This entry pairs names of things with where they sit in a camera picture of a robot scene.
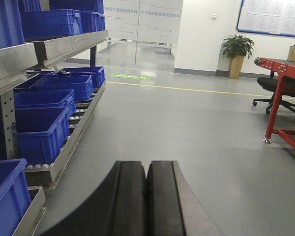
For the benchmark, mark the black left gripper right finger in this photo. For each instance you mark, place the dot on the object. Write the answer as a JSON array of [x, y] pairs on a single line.
[[172, 207]]

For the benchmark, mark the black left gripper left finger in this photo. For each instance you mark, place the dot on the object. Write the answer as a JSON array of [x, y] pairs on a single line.
[[115, 208]]

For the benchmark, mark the blue plastic crate lower shelf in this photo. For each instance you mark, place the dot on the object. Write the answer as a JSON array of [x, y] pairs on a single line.
[[41, 133]]

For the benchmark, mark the blue plastic crate front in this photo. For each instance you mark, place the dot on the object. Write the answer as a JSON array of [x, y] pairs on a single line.
[[14, 195]]

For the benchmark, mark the blue plastic crate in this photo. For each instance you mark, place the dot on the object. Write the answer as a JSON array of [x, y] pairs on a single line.
[[80, 84], [46, 99], [14, 195], [97, 73]]

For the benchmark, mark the blue plastic crate far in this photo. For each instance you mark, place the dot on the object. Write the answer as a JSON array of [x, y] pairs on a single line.
[[97, 73]]

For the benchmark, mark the potted green plant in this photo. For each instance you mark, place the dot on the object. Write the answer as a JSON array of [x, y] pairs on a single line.
[[236, 48]]

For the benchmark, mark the metal roller shelf rack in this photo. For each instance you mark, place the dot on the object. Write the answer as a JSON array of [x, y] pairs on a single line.
[[14, 62]]

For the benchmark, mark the blue crate upper shelf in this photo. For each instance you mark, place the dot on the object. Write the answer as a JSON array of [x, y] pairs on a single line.
[[51, 23]]

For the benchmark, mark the red conveyor table frame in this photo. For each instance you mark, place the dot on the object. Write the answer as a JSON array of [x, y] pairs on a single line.
[[285, 69]]

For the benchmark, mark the wall notice board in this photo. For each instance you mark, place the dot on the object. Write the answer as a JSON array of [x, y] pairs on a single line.
[[271, 17]]

